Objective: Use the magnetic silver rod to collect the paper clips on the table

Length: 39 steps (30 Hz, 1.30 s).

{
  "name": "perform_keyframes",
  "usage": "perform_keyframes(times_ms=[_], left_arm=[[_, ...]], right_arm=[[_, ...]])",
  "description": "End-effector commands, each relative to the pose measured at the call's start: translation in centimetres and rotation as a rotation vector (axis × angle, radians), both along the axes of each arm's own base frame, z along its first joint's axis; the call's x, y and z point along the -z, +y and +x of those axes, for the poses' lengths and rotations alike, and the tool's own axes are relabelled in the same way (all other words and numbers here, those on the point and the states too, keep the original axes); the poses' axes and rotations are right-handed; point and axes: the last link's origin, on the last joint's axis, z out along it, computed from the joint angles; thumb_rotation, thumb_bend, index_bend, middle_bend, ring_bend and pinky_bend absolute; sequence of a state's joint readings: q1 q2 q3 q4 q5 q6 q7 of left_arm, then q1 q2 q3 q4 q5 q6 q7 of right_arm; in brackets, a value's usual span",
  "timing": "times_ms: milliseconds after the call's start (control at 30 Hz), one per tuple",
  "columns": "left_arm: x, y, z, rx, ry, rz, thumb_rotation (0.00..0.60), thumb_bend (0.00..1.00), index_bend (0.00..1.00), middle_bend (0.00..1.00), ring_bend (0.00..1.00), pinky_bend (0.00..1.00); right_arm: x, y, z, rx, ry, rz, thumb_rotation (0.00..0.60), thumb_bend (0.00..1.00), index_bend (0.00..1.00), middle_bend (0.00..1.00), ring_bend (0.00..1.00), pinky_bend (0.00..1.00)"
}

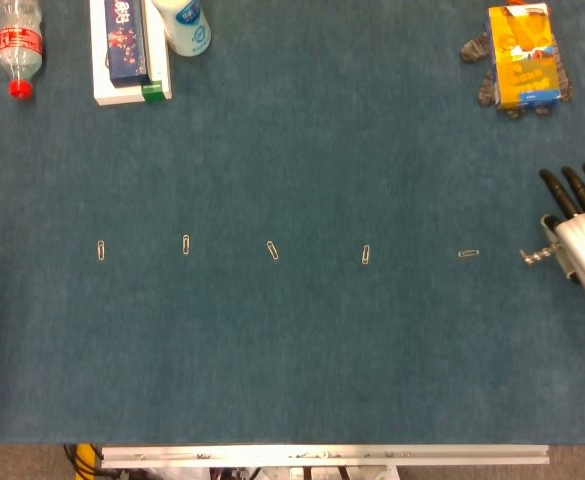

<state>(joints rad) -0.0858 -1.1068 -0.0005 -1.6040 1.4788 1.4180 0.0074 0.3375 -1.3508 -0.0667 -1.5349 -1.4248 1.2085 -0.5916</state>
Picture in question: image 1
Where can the grey knitted glove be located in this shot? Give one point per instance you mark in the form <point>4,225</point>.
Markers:
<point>474,49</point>

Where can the clear plastic bottle red cap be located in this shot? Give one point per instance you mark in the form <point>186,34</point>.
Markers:
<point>19,45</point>

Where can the teal felt table cover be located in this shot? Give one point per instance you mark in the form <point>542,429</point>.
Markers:
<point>292,325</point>

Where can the dark blue printed carton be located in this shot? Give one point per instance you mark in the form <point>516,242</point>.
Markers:
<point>127,45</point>

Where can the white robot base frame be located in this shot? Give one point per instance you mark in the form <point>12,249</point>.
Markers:
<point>277,475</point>

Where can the yellow snack box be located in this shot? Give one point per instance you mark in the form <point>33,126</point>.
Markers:
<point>522,60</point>

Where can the white flat box green corner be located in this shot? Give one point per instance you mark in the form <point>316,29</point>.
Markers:
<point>158,70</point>

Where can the white light-blue drink bottle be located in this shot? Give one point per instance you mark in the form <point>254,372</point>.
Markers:
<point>187,27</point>

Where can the aluminium profile rail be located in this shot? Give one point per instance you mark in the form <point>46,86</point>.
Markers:
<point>322,456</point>

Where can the silver paper clip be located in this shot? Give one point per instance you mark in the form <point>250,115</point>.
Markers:
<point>101,250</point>
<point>186,244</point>
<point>468,253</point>
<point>524,256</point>
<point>365,254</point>
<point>272,251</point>

